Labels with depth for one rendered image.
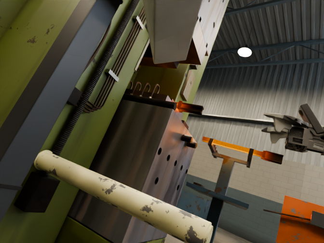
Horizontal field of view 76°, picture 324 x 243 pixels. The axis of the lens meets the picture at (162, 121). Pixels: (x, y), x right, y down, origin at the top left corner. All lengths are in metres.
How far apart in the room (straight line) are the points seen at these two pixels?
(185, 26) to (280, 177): 8.22
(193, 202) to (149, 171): 3.92
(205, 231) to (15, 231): 0.49
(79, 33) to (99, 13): 0.05
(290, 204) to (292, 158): 4.53
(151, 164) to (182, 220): 0.32
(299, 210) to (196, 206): 1.74
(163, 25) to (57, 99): 0.22
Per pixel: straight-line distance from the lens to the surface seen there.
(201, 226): 0.37
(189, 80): 1.29
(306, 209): 4.26
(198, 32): 1.01
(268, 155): 1.19
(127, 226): 0.68
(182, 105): 0.88
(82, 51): 0.34
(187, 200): 4.61
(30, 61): 0.75
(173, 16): 0.40
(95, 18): 0.36
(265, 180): 8.55
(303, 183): 8.46
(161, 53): 0.48
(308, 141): 0.79
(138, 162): 0.69
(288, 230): 4.25
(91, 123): 0.70
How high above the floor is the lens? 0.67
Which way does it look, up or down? 16 degrees up
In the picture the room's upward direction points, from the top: 21 degrees clockwise
